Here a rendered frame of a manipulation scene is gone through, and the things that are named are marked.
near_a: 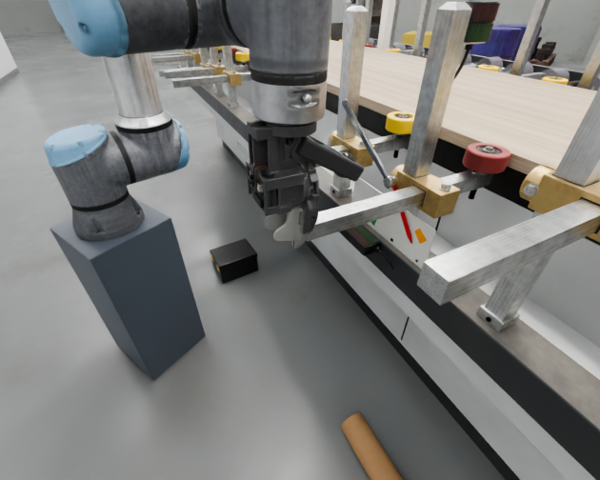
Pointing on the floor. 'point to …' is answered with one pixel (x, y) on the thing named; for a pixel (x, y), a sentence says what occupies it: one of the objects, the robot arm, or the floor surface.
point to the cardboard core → (369, 450)
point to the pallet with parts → (543, 53)
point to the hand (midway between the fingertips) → (300, 240)
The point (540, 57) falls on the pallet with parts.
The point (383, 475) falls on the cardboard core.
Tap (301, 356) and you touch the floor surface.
